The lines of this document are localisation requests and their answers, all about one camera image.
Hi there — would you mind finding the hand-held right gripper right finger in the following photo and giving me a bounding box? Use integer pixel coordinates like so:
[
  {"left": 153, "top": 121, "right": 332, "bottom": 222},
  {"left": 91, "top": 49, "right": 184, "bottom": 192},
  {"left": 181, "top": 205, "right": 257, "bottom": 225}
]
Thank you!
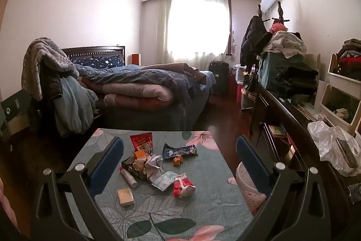
[{"left": 235, "top": 135, "right": 332, "bottom": 241}]

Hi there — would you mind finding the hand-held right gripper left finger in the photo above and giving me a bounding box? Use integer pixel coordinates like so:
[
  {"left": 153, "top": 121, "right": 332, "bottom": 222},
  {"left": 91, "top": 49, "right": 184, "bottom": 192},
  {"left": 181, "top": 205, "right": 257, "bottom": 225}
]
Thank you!
[{"left": 30, "top": 136, "right": 125, "bottom": 241}]

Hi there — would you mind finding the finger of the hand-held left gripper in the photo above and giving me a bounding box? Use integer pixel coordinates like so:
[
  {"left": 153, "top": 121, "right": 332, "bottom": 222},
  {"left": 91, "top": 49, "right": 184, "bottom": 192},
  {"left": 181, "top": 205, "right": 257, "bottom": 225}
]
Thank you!
[{"left": 0, "top": 89, "right": 31, "bottom": 151}]

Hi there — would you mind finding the pink flowered waste bin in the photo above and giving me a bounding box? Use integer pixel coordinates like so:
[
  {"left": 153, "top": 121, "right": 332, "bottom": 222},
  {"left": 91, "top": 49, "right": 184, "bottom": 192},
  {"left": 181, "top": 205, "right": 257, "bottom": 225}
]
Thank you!
[{"left": 235, "top": 161, "right": 267, "bottom": 215}]

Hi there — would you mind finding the red snack packet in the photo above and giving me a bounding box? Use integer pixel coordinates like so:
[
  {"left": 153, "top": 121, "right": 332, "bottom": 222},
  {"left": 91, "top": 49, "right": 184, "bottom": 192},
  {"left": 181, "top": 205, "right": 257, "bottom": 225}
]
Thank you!
[{"left": 130, "top": 132, "right": 153, "bottom": 152}]

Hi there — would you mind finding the white paper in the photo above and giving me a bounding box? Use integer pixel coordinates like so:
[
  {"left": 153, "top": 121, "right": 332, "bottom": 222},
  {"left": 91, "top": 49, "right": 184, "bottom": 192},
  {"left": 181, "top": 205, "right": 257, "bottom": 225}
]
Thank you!
[{"left": 141, "top": 153, "right": 164, "bottom": 182}]

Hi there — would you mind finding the dark blue snack wrapper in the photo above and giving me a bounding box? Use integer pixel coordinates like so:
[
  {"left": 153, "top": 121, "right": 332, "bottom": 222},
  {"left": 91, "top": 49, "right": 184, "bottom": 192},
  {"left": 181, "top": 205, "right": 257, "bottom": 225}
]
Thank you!
[{"left": 162, "top": 143, "right": 198, "bottom": 159}]

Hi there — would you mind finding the red and white wrapper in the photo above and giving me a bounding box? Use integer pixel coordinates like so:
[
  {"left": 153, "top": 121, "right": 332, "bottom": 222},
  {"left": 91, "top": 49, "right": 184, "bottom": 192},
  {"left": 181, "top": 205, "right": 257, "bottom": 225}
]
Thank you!
[{"left": 173, "top": 173, "right": 196, "bottom": 199}]

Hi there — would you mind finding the black cardboard tray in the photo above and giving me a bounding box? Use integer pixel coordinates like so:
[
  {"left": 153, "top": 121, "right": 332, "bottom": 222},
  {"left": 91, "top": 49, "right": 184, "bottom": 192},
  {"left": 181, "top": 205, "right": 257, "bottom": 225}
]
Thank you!
[{"left": 121, "top": 156, "right": 150, "bottom": 182}]

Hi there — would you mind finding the white tube with pink cap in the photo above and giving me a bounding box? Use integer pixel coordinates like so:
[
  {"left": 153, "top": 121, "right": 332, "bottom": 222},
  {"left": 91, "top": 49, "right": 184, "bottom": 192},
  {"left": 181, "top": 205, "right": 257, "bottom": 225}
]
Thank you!
[{"left": 119, "top": 167, "right": 139, "bottom": 188}]

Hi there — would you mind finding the tan flat box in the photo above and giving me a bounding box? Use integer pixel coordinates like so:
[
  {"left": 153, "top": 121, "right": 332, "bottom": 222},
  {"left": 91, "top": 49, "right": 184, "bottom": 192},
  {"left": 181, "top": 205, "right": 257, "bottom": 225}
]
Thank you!
[{"left": 117, "top": 187, "right": 135, "bottom": 208}]

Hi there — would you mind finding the book in dresser shelf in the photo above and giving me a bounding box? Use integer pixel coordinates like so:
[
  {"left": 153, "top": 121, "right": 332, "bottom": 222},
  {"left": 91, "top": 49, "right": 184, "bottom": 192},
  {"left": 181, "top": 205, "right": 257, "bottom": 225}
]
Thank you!
[{"left": 268, "top": 124, "right": 288, "bottom": 138}]

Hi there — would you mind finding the grey fleece blanket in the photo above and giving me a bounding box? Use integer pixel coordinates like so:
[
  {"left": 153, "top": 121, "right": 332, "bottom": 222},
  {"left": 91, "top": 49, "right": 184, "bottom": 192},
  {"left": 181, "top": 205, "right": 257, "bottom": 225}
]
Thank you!
[{"left": 22, "top": 37, "right": 79, "bottom": 100}]

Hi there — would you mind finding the dark wooden dresser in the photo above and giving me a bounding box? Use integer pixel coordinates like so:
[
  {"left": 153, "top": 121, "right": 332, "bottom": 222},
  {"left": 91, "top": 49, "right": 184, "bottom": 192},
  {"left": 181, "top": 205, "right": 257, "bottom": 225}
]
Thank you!
[{"left": 250, "top": 83, "right": 361, "bottom": 241}]

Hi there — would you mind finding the pale blue tissue pack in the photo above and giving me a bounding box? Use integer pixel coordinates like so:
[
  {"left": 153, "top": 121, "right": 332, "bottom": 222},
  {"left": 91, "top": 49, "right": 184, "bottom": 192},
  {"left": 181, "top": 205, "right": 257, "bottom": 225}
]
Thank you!
[{"left": 151, "top": 170, "right": 178, "bottom": 191}]

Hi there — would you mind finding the light blue blanket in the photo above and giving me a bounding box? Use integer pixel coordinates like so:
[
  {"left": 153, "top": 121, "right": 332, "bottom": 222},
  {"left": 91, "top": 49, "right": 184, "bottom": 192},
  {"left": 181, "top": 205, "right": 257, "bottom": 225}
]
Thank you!
[{"left": 53, "top": 76, "right": 99, "bottom": 137}]

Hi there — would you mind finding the clear storage box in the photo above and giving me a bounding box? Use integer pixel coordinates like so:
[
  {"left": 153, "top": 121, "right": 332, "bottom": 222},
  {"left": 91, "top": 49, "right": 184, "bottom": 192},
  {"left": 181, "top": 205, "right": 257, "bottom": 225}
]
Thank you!
[{"left": 241, "top": 89, "right": 257, "bottom": 110}]

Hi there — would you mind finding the table with floral cloth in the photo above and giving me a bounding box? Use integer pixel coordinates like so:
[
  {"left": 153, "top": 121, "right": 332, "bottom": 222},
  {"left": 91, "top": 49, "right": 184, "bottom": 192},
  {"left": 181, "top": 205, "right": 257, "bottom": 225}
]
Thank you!
[{"left": 66, "top": 128, "right": 256, "bottom": 241}]

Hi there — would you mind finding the bed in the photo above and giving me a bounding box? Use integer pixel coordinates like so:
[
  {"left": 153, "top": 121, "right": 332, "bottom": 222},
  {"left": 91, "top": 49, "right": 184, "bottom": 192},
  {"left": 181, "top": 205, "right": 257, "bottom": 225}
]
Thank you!
[{"left": 60, "top": 46, "right": 218, "bottom": 134}]

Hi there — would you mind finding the red container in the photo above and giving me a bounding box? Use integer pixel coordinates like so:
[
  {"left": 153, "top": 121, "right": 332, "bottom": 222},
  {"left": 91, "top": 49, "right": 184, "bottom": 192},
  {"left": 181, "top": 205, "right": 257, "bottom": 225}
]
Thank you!
[{"left": 233, "top": 81, "right": 243, "bottom": 104}]

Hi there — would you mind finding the white plastic bag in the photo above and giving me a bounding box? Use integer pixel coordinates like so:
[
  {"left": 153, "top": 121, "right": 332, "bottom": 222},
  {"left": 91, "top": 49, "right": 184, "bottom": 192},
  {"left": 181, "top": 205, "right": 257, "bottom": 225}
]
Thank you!
[{"left": 307, "top": 120, "right": 361, "bottom": 176}]

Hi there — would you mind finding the pink folded quilt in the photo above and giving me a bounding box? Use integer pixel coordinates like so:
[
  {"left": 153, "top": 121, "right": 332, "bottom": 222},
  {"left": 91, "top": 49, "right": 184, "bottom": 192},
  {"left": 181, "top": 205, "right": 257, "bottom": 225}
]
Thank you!
[{"left": 82, "top": 81, "right": 175, "bottom": 112}]

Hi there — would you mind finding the white appliance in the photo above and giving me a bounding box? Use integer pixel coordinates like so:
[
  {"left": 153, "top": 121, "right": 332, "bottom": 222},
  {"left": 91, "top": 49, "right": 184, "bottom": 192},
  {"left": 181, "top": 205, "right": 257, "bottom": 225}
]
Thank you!
[{"left": 233, "top": 64, "right": 246, "bottom": 83}]

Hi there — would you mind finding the dark flat case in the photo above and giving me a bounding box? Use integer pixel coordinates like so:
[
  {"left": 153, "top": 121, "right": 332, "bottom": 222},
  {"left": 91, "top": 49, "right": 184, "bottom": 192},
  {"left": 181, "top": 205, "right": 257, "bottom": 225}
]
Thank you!
[{"left": 336, "top": 138, "right": 359, "bottom": 168}]

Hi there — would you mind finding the black suitcase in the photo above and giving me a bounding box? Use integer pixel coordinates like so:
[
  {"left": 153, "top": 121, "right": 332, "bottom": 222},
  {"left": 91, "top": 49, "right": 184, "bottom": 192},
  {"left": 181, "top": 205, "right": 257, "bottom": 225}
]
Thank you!
[{"left": 208, "top": 60, "right": 229, "bottom": 96}]

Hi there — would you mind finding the blue patterned duvet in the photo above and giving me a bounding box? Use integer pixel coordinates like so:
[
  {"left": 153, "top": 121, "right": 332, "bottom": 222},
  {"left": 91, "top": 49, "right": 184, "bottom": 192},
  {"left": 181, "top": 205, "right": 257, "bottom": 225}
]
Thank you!
[{"left": 76, "top": 63, "right": 216, "bottom": 106}]

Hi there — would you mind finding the blue starred pillow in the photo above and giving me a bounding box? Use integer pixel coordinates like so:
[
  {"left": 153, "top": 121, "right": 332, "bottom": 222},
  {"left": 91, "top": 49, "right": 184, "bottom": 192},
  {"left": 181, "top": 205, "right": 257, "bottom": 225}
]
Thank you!
[{"left": 69, "top": 55, "right": 125, "bottom": 70}]

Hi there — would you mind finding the dark wooden headboard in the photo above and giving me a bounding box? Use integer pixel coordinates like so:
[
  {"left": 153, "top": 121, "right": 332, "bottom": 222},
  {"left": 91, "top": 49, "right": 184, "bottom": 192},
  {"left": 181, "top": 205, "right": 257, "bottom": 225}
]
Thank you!
[{"left": 60, "top": 46, "right": 126, "bottom": 66}]

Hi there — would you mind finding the white storage bin rack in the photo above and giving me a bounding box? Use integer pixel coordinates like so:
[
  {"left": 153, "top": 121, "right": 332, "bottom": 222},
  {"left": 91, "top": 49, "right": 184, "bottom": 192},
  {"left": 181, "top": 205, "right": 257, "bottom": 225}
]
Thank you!
[{"left": 313, "top": 53, "right": 361, "bottom": 137}]

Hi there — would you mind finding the brown quilt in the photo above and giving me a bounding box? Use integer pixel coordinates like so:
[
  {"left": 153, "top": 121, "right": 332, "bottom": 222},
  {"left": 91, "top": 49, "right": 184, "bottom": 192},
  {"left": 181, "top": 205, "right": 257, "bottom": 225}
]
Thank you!
[{"left": 139, "top": 63, "right": 208, "bottom": 83}]

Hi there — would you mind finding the white crumpled garment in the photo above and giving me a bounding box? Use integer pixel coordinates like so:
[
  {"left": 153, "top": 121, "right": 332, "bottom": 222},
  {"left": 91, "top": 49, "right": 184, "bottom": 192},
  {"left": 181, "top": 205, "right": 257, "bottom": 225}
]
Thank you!
[{"left": 264, "top": 30, "right": 307, "bottom": 58}]

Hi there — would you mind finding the black coat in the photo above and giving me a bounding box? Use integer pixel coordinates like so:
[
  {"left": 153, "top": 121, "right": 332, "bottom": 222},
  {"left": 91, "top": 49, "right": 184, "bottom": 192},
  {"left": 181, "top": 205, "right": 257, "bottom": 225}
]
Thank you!
[{"left": 240, "top": 15, "right": 273, "bottom": 66}]

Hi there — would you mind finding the pink red cloth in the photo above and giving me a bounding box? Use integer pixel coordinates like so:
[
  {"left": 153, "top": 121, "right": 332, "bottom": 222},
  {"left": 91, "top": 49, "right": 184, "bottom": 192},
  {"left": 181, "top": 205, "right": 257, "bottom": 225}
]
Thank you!
[{"left": 269, "top": 22, "right": 289, "bottom": 34}]

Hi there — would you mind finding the sheer window curtain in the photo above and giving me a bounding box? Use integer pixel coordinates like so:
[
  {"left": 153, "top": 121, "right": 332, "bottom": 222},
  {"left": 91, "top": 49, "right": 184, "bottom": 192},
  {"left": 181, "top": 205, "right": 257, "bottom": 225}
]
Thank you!
[{"left": 158, "top": 0, "right": 233, "bottom": 61}]

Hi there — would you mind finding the pile of dark clothes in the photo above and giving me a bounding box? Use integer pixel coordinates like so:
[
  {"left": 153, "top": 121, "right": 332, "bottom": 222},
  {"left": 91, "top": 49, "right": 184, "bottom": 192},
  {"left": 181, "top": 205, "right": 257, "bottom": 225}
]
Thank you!
[{"left": 337, "top": 38, "right": 361, "bottom": 75}]

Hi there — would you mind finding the wooden coat rack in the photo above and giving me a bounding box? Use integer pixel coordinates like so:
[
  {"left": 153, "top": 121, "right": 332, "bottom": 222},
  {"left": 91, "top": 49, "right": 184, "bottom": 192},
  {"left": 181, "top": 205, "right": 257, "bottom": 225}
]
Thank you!
[{"left": 255, "top": 1, "right": 291, "bottom": 33}]

